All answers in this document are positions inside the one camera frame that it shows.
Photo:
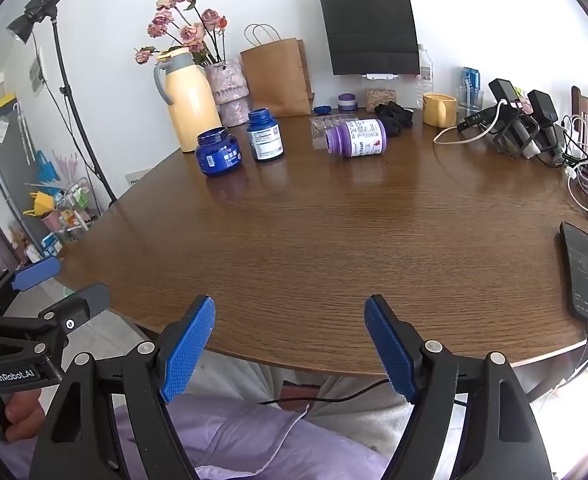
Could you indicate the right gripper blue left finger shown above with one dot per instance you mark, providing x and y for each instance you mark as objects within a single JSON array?
[{"x": 181, "y": 344}]

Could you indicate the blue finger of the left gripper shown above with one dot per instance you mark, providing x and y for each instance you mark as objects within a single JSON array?
[
  {"x": 84, "y": 304},
  {"x": 36, "y": 273}
]

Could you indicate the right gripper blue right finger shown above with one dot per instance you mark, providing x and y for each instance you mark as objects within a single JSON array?
[{"x": 396, "y": 343}]

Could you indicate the purple supplement bottle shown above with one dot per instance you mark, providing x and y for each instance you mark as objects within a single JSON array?
[{"x": 357, "y": 138}]

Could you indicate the person's left hand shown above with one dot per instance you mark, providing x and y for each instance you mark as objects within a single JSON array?
[{"x": 25, "y": 414}]

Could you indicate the cluttered storage rack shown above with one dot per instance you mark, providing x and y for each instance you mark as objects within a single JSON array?
[{"x": 63, "y": 202}]

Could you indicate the person's purple clothing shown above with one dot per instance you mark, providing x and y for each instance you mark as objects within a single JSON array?
[{"x": 244, "y": 420}]

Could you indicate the wide blue jar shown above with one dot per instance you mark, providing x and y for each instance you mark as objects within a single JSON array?
[{"x": 218, "y": 152}]

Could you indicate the black smartphone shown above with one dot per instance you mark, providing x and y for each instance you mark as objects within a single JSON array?
[{"x": 575, "y": 244}]

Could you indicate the yellow thermos jug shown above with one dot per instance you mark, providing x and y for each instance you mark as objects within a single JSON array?
[{"x": 184, "y": 88}]

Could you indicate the tall blue pill bottle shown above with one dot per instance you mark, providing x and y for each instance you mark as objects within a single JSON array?
[{"x": 264, "y": 136}]

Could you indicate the pink textured vase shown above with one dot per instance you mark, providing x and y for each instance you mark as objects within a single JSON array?
[{"x": 230, "y": 91}]

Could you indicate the black gloves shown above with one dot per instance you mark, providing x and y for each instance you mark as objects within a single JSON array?
[{"x": 394, "y": 118}]

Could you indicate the yellow mug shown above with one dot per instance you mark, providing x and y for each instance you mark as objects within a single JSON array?
[{"x": 439, "y": 110}]

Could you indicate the blue bottle cap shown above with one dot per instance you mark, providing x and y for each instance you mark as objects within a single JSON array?
[{"x": 322, "y": 110}]

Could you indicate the glass jar with grains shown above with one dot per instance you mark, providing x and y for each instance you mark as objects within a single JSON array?
[{"x": 377, "y": 96}]

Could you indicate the clear glass with blue pack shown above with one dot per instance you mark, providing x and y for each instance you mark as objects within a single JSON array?
[{"x": 469, "y": 93}]

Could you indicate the brown paper bag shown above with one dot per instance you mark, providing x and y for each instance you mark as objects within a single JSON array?
[{"x": 276, "y": 72}]

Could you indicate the clear water bottle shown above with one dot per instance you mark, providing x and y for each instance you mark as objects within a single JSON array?
[{"x": 425, "y": 78}]

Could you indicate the dried pink flowers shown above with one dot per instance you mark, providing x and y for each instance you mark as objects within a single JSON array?
[{"x": 188, "y": 28}]

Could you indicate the black paper bag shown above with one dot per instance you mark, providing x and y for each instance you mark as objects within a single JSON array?
[{"x": 371, "y": 37}]

